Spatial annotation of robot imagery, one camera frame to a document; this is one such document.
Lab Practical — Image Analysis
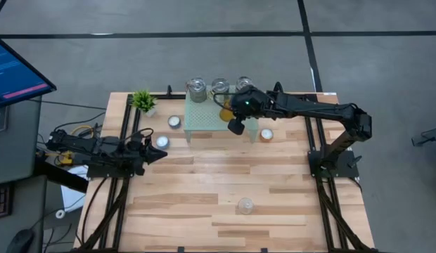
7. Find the black computer mouse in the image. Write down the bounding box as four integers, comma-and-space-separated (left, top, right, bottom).
6, 228, 37, 253

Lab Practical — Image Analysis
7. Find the black keyboard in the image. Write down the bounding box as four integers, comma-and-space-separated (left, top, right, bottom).
0, 182, 13, 221

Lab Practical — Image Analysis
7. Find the orange patterned candle tin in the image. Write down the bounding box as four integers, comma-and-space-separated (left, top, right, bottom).
259, 127, 275, 143

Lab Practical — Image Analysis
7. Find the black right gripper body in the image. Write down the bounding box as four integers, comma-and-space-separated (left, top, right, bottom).
230, 85, 274, 121

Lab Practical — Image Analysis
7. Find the green perforated metal shelf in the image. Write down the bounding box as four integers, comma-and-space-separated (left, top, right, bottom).
184, 84, 260, 144

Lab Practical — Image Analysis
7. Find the green plant in white pot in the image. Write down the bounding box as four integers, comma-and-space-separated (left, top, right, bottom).
129, 89, 158, 118

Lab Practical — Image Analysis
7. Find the white paper sheet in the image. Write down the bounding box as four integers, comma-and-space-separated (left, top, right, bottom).
60, 164, 89, 212

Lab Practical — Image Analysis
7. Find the tin can with cream label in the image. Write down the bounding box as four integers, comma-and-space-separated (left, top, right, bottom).
210, 77, 231, 103

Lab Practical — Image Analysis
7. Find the dark grey equipment base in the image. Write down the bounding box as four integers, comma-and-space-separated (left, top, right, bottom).
411, 124, 436, 148

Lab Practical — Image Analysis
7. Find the tin can with grey-green label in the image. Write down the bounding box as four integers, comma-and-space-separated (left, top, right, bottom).
185, 76, 208, 103

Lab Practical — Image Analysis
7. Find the amber glass candlestick holder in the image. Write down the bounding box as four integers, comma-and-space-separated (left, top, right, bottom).
219, 100, 236, 123

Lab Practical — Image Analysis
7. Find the tin can with brown label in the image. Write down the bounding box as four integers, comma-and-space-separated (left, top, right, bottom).
235, 75, 255, 91

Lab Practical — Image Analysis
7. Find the grey desk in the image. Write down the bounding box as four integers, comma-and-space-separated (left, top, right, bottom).
0, 98, 47, 253

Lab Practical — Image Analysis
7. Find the black diagonal bar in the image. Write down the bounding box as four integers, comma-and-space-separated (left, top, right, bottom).
34, 157, 89, 194

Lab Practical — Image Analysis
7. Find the yellow cable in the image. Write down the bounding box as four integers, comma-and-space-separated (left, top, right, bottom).
45, 124, 95, 167

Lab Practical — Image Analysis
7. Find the black aluminium rig frame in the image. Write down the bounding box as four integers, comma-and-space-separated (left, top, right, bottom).
72, 83, 380, 253

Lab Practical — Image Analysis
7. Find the thick black cable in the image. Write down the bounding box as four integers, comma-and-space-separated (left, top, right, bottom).
79, 175, 110, 247

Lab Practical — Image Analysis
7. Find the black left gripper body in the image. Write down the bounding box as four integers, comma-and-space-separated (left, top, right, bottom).
124, 135, 152, 177

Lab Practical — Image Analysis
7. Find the black computer monitor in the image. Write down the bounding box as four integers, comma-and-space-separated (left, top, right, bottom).
0, 33, 58, 110

